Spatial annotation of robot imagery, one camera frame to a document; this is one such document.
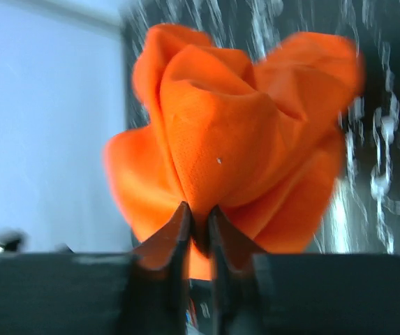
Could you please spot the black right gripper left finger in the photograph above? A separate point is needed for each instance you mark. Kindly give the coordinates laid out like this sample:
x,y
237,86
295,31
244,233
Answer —
x,y
158,284

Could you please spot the orange t shirt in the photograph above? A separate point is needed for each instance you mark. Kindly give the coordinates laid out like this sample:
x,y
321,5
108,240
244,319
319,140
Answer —
x,y
260,140

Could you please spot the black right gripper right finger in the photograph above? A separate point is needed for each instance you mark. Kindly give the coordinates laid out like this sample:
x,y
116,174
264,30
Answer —
x,y
239,278

